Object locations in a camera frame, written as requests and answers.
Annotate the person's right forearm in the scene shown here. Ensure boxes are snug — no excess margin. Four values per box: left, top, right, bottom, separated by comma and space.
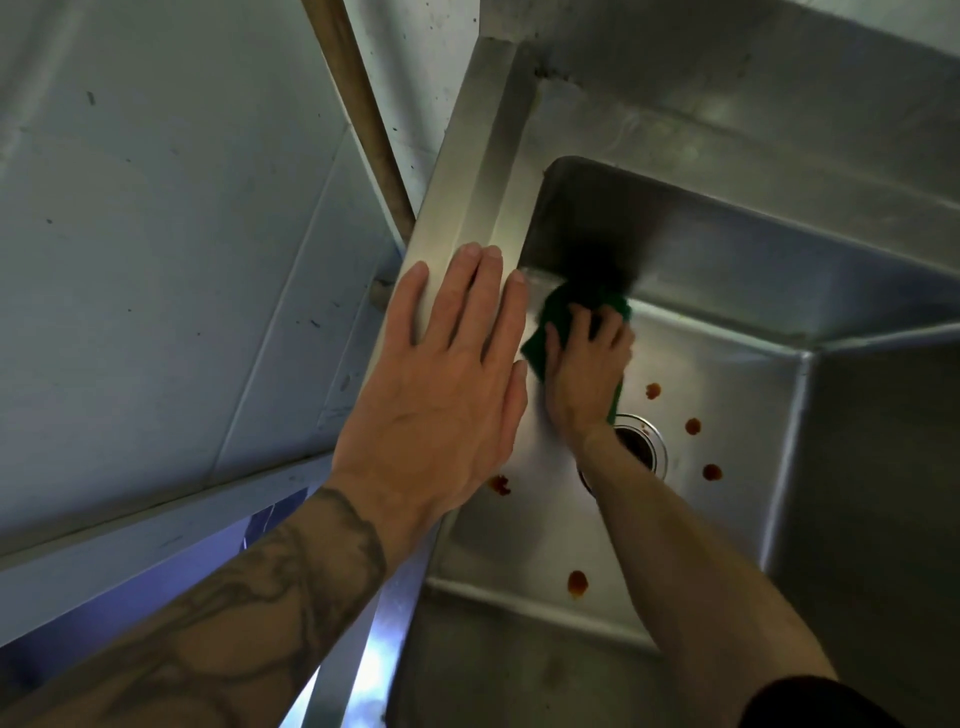
575, 421, 839, 728

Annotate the basin drain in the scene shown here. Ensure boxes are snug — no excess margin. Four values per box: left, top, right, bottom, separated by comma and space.
578, 412, 669, 498

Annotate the person's left hand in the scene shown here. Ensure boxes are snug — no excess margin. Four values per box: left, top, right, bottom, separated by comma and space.
326, 241, 531, 541

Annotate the brown wooden pole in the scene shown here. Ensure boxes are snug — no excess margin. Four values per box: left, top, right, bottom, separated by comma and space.
299, 0, 418, 245

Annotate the black shirt sleeve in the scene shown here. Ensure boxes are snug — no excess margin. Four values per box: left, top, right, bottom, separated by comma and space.
738, 674, 910, 728

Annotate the person's right hand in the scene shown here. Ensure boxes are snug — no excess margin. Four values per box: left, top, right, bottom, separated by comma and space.
543, 302, 638, 453

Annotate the person's left forearm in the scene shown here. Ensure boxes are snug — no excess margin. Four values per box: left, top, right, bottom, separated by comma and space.
0, 479, 444, 728

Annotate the stainless steel sink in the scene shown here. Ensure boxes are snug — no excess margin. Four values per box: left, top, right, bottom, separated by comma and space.
362, 35, 960, 728

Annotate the green scouring cloth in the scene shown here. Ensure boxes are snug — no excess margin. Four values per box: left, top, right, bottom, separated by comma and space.
520, 287, 635, 426

